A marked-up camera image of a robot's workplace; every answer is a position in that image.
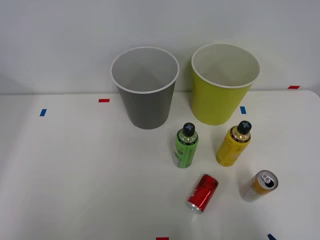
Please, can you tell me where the yellow-green plastic waste bin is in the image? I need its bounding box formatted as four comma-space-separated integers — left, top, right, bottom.
191, 42, 261, 126

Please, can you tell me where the orange and silver drink can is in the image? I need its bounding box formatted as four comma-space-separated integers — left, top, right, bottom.
243, 169, 279, 202

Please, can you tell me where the yellow label plastic bottle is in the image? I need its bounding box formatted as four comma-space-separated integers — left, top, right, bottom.
215, 120, 252, 168

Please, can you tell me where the green label plastic bottle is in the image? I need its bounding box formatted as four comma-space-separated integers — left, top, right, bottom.
172, 122, 200, 169

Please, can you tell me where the red drink can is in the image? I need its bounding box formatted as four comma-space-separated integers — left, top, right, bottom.
185, 173, 220, 215

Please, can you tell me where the grey plastic waste bin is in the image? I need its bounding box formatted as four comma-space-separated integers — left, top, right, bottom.
110, 46, 180, 131

